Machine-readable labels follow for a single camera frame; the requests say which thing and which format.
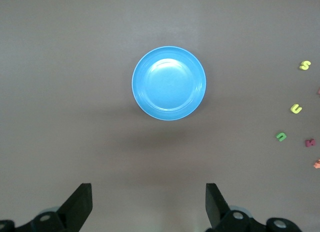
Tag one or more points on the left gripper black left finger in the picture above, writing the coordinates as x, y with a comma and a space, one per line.
77, 207

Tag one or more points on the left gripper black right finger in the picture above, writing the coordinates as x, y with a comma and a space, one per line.
215, 207

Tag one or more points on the green letter n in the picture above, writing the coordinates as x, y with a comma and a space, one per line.
281, 137

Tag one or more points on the yellow letter u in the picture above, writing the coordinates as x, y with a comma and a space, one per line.
296, 110

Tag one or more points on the yellow letter s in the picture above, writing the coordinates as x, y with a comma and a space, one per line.
305, 65

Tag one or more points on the orange letter c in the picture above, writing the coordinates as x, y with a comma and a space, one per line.
317, 164

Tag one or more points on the dark red foam letter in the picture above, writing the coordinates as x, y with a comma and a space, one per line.
310, 143

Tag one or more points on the blue plate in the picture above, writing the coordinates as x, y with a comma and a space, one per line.
169, 84

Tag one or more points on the brown table cover sheet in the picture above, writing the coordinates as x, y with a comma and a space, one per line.
62, 67

